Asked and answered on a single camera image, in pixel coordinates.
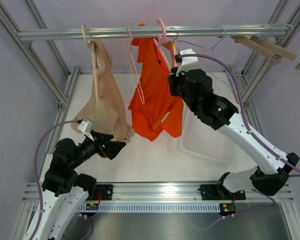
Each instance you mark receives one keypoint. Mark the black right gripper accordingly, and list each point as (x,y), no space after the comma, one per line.
(173,80)

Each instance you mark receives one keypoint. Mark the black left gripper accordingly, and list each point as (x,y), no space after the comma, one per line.
(112,148)

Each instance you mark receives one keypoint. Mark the orange t shirt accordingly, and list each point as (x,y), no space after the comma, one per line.
(153,108)

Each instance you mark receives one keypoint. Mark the thick pink plastic hanger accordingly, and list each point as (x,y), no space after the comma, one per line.
(162,42)

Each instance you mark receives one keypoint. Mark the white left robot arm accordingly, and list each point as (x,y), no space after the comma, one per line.
(63,190)

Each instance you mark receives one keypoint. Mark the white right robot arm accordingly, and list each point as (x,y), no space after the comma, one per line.
(273,166)

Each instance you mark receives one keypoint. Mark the wooden hanger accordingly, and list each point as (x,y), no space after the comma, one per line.
(169,45)

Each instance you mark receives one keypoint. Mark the beige hanger under garment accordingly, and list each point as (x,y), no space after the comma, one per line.
(86,37)

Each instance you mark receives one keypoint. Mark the beige garment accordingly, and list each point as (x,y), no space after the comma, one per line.
(105,106)

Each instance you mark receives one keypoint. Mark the white plastic basket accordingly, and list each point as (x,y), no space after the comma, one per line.
(202,141)

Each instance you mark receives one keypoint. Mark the aluminium hanging rod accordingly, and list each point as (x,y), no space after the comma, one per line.
(155,31)

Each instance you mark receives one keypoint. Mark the wooden hangers at right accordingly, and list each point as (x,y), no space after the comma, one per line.
(269,50)

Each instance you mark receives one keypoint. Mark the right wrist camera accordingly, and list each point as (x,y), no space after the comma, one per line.
(187,62)

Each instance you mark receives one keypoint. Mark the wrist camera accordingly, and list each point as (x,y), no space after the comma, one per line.
(85,127)
(187,62)

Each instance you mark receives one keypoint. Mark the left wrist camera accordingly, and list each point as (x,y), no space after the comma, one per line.
(85,127)

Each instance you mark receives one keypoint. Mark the thin pink wire hanger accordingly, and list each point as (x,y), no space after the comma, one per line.
(132,65)

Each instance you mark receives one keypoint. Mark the aluminium front rail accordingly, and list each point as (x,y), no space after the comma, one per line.
(168,192)

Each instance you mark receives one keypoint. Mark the white slotted cable duct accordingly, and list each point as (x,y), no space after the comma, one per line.
(150,208)

